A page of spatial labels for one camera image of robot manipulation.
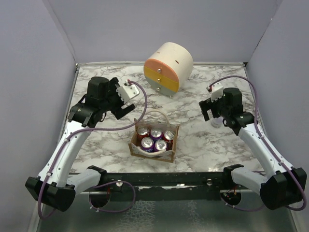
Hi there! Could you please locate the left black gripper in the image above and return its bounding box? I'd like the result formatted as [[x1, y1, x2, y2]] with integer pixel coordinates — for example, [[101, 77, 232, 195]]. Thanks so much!
[[100, 78, 135, 119]]

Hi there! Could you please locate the red soda can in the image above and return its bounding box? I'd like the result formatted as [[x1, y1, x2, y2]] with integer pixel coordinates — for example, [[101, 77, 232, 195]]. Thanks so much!
[[136, 126, 150, 142]]

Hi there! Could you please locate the purple soda can front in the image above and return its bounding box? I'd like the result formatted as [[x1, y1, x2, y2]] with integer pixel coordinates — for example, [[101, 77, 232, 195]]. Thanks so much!
[[149, 127, 163, 142]]

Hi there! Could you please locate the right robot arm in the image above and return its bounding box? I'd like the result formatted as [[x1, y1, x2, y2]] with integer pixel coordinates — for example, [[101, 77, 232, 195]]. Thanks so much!
[[199, 83, 307, 210]]

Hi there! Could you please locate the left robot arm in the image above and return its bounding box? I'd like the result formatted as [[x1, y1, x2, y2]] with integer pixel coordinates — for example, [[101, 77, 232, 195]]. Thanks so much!
[[25, 76, 140, 212]]

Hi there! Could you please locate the small clear plastic cup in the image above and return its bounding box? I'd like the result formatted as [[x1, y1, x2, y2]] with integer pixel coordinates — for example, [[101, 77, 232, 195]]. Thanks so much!
[[211, 117, 223, 128]]

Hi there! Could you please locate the round three-drawer storage box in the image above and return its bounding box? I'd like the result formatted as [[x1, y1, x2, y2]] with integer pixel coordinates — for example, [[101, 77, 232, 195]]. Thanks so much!
[[143, 42, 194, 97]]

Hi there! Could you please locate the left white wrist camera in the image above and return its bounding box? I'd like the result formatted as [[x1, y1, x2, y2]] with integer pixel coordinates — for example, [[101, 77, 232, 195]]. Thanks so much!
[[116, 82, 140, 103]]

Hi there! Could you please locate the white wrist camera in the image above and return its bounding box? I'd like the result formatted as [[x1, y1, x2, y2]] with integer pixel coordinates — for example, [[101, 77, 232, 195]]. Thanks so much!
[[207, 82, 224, 102], [116, 82, 140, 103]]

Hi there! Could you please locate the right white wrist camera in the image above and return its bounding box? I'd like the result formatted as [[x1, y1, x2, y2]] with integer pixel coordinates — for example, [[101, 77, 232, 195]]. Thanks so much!
[[207, 82, 224, 102]]

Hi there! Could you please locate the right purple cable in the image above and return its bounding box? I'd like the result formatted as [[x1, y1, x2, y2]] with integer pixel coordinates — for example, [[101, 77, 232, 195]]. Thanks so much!
[[209, 75, 307, 212]]

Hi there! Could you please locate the purple cable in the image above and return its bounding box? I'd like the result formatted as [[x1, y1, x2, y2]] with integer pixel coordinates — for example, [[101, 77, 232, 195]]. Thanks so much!
[[209, 75, 307, 212], [37, 81, 148, 220]]

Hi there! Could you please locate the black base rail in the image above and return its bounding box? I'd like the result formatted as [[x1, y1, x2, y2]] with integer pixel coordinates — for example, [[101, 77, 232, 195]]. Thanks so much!
[[78, 164, 252, 203]]

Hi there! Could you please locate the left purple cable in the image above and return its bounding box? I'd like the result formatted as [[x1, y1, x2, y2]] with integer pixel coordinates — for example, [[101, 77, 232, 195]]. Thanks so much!
[[37, 81, 148, 220]]

